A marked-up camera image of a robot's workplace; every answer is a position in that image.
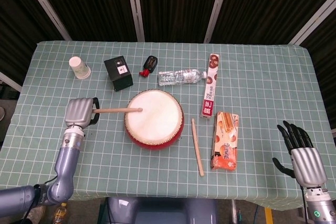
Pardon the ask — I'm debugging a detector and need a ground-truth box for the black cardboard box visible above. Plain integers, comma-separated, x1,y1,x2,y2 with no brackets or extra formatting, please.
103,55,134,92

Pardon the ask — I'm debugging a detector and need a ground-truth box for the long narrow white red box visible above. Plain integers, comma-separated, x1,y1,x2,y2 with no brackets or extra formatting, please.
201,53,221,120

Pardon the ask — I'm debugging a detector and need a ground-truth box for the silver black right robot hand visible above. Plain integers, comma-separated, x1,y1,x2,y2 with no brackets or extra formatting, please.
272,120,328,187

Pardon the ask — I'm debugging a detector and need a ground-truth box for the orange egg roll snack box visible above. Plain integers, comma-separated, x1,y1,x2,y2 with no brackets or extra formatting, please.
211,111,241,174

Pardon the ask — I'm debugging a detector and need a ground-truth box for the wooden drumstick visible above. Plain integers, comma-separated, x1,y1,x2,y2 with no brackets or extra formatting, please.
93,107,143,114
191,118,205,177

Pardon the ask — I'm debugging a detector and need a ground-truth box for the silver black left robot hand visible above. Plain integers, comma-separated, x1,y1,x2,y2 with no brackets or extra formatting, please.
64,97,100,130

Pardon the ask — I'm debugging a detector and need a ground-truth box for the white metal partition post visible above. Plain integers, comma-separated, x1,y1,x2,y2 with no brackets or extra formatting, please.
290,0,336,46
204,0,236,43
19,0,72,41
125,0,145,42
0,71,23,92

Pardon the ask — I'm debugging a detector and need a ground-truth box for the white paper cup green print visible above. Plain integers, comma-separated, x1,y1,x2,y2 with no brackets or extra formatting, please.
69,56,92,79

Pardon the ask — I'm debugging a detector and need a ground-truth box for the clear plastic water bottle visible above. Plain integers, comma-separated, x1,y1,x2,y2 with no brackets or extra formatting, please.
157,68,207,87

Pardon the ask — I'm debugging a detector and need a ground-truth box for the small black red device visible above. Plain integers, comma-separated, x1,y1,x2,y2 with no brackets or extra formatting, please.
139,55,158,78

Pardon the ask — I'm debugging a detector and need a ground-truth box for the red drum with white skin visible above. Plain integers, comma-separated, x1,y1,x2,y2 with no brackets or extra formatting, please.
124,90,184,152

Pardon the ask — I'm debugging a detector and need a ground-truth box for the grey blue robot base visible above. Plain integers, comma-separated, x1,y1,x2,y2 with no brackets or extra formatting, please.
106,197,218,224

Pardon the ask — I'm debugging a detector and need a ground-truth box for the yellow drink bottle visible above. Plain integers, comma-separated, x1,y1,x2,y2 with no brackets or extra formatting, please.
54,202,68,224

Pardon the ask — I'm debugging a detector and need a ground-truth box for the green checked tablecloth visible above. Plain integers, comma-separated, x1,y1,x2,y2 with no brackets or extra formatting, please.
0,40,336,205

